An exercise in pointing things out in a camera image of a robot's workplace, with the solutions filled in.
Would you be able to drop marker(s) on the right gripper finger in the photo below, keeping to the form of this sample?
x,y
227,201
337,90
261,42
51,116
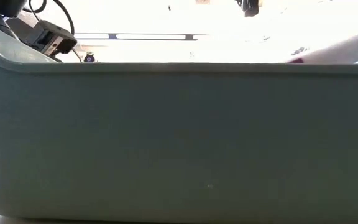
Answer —
x,y
250,7

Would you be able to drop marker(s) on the purple toothbrush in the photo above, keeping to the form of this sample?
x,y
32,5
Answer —
x,y
337,49

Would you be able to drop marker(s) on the black irregular object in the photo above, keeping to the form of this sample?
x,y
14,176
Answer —
x,y
300,50

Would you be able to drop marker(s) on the dark slate plastic bin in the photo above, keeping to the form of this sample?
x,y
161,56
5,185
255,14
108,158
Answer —
x,y
179,140

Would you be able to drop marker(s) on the long segmented horizontal rail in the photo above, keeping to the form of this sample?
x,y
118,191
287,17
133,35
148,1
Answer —
x,y
135,36

